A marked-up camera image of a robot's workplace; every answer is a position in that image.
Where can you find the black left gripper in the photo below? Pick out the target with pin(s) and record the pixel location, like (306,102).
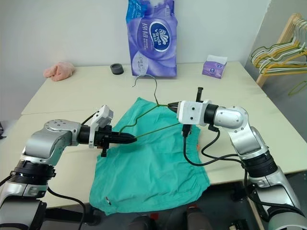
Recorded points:
(103,140)

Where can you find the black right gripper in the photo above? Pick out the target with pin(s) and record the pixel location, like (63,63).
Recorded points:
(199,94)

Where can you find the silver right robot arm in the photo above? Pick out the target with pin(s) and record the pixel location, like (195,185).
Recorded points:
(230,117)

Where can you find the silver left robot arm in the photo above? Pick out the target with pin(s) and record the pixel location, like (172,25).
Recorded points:
(40,141)

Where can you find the teal green shorts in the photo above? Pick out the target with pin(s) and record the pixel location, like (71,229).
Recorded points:
(148,172)

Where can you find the wooden hanger rack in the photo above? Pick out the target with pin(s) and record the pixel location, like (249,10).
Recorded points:
(285,31)

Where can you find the small purple tissue box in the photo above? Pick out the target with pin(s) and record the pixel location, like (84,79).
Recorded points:
(214,68)

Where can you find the purple Vinda tissue pack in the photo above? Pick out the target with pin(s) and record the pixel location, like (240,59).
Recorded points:
(153,48)

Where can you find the pink crumpled cloth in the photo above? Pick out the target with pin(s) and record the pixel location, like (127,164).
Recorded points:
(60,71)

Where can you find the dark rounded shape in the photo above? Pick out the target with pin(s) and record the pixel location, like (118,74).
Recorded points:
(197,218)

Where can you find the black object at edge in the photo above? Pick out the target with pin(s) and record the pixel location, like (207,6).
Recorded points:
(2,130)

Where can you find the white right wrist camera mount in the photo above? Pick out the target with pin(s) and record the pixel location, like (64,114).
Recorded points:
(192,112)

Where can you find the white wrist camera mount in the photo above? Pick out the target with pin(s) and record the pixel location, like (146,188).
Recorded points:
(103,115)
(192,112)

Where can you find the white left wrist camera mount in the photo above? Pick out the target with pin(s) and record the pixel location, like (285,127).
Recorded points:
(103,115)

